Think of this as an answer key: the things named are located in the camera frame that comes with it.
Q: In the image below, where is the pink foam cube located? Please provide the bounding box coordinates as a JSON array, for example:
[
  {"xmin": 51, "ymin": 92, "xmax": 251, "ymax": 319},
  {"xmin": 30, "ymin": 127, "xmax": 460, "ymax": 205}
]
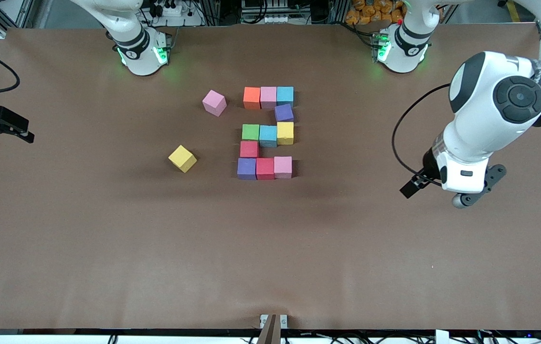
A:
[
  {"xmin": 274, "ymin": 156, "xmax": 293, "ymax": 180},
  {"xmin": 202, "ymin": 89, "xmax": 228, "ymax": 117},
  {"xmin": 260, "ymin": 86, "xmax": 278, "ymax": 109}
]

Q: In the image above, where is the yellow foam cube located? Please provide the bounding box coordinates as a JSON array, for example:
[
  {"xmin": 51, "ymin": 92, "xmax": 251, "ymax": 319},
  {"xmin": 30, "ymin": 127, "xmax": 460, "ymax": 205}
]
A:
[
  {"xmin": 168, "ymin": 145, "xmax": 198, "ymax": 173},
  {"xmin": 276, "ymin": 121, "xmax": 295, "ymax": 146}
]

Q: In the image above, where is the purple foam cube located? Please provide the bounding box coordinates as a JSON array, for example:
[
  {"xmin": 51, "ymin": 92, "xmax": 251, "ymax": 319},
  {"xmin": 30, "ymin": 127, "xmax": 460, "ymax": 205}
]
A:
[
  {"xmin": 274, "ymin": 103, "xmax": 295, "ymax": 123},
  {"xmin": 237, "ymin": 158, "xmax": 257, "ymax": 181}
]

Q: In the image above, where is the cyan foam cube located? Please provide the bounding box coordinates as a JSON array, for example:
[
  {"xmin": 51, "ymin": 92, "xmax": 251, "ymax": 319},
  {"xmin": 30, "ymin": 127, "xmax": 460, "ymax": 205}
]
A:
[
  {"xmin": 276, "ymin": 86, "xmax": 295, "ymax": 107},
  {"xmin": 259, "ymin": 125, "xmax": 278, "ymax": 149}
]

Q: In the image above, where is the orange foam cube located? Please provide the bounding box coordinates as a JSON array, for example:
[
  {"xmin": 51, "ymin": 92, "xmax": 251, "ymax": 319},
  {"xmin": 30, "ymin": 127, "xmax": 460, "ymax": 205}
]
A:
[{"xmin": 243, "ymin": 86, "xmax": 261, "ymax": 110}]

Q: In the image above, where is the orange packets pile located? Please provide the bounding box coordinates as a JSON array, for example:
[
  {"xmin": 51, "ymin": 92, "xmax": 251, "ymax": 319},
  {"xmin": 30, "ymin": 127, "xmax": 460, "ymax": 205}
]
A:
[{"xmin": 344, "ymin": 0, "xmax": 403, "ymax": 25}]

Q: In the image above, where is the white power strip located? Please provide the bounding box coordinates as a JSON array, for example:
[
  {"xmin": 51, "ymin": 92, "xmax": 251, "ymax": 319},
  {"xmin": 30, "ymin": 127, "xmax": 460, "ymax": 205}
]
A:
[{"xmin": 149, "ymin": 0, "xmax": 204, "ymax": 28}]

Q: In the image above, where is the grey electronics box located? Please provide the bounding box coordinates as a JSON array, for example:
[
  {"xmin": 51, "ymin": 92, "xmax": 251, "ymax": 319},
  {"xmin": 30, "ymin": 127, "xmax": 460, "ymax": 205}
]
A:
[{"xmin": 241, "ymin": 0, "xmax": 291, "ymax": 24}]

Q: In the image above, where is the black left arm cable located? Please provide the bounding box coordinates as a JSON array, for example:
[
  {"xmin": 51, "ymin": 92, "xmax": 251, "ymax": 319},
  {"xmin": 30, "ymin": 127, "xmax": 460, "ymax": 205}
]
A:
[{"xmin": 391, "ymin": 83, "xmax": 452, "ymax": 188}]

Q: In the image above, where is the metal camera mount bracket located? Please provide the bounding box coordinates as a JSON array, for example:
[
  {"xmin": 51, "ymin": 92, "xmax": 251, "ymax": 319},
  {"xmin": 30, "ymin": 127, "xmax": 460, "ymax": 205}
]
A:
[{"xmin": 259, "ymin": 313, "xmax": 288, "ymax": 344}]

